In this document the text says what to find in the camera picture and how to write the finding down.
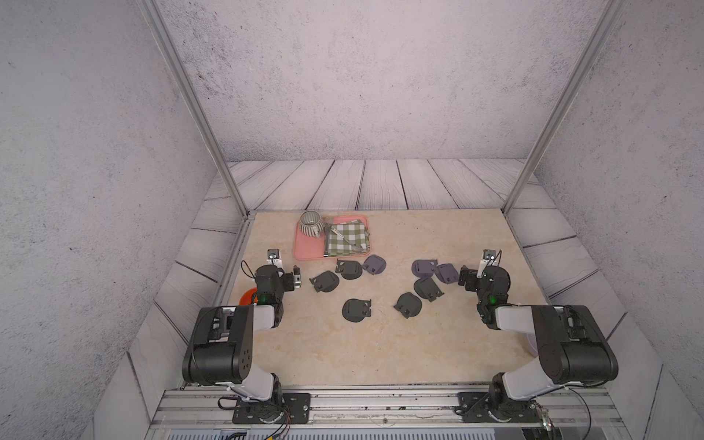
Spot white handled spoon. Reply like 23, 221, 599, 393
330, 226, 359, 249

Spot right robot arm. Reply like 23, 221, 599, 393
458, 266, 619, 421

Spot orange plastic bowl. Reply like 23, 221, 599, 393
238, 288, 258, 305

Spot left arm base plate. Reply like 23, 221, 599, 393
232, 392, 311, 425

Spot pink tray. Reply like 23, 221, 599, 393
293, 216, 370, 260

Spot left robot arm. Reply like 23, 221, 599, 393
181, 264, 302, 404

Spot dark green phone stand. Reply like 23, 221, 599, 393
414, 277, 444, 302
335, 260, 363, 281
310, 271, 339, 293
393, 293, 423, 319
342, 298, 372, 323

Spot aluminium front rail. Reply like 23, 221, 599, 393
147, 382, 630, 439

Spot right aluminium frame post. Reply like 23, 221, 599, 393
502, 0, 625, 217

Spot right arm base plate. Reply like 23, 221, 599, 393
454, 392, 542, 424

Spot left aluminium frame post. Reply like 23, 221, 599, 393
139, 0, 249, 217

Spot aluminium frame post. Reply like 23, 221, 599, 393
139, 0, 249, 217
502, 0, 625, 217

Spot green checkered cloth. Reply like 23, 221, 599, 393
324, 219, 370, 258

